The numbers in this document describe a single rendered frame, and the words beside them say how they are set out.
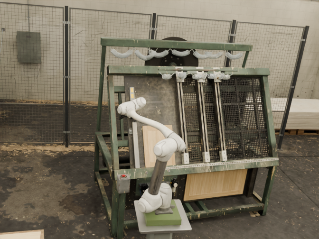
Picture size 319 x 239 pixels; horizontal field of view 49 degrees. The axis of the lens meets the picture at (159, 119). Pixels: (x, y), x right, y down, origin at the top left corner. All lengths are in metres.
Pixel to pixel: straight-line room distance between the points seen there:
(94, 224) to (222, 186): 1.76
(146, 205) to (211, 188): 1.77
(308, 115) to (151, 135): 5.04
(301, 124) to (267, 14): 2.93
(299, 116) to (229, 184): 3.83
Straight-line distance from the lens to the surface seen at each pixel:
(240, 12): 9.28
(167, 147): 2.94
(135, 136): 4.08
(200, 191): 4.80
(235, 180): 4.99
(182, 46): 4.85
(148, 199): 3.25
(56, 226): 4.67
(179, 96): 4.31
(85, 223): 4.70
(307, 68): 10.47
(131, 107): 3.22
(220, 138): 4.46
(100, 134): 5.15
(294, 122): 8.42
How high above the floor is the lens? 2.86
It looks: 21 degrees down
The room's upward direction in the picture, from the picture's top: 6 degrees clockwise
